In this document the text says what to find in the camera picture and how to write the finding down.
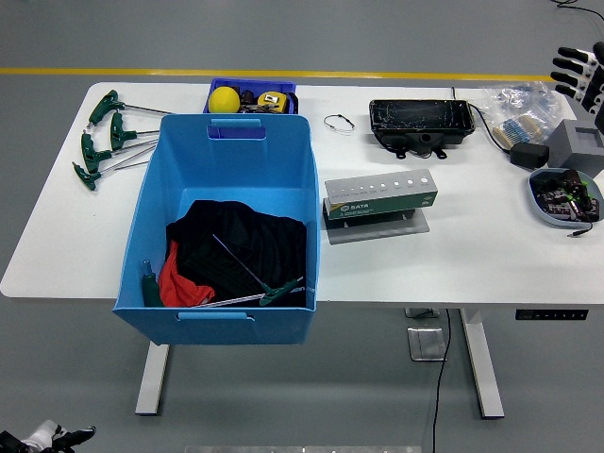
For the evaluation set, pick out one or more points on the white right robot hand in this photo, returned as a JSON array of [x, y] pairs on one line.
[[592, 80]]

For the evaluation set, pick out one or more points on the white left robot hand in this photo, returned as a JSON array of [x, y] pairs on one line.
[[45, 431]]

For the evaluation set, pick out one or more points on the grey green hex key stand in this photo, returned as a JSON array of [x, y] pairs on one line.
[[377, 207]]

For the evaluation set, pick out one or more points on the large light blue plastic box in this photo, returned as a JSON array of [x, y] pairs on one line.
[[236, 160]]

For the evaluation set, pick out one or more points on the clear bag of blue parts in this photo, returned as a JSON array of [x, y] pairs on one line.
[[524, 96]]

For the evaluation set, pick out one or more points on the grey foam block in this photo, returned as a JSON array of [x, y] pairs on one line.
[[564, 146]]

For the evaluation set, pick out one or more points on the bag of resistor strips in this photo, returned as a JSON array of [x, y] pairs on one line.
[[519, 129]]

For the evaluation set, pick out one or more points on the black power adapter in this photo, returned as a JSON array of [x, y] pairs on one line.
[[529, 156]]

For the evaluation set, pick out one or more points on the white table leg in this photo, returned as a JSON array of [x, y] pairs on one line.
[[481, 368], [151, 377]]

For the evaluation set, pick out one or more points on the dark electronic parts heap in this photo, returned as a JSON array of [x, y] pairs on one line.
[[564, 198]]

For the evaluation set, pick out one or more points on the light blue bowl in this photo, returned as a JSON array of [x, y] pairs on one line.
[[538, 207]]

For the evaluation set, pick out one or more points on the black plastic tray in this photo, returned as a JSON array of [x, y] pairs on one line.
[[420, 118]]

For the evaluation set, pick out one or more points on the red cloth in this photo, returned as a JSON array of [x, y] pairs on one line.
[[177, 285]]

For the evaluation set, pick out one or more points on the black table control panel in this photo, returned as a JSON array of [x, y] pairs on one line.
[[552, 314]]

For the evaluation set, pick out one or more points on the black cloth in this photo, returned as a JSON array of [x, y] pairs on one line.
[[264, 236]]

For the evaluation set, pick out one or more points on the metal floor plate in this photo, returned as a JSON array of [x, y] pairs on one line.
[[427, 344]]

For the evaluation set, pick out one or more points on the yellow tape measure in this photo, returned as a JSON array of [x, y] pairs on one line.
[[273, 100]]

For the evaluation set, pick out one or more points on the small dark blue bin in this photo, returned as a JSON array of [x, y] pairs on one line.
[[255, 84]]

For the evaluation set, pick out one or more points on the yellow ball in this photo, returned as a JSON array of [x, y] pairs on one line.
[[224, 99]]

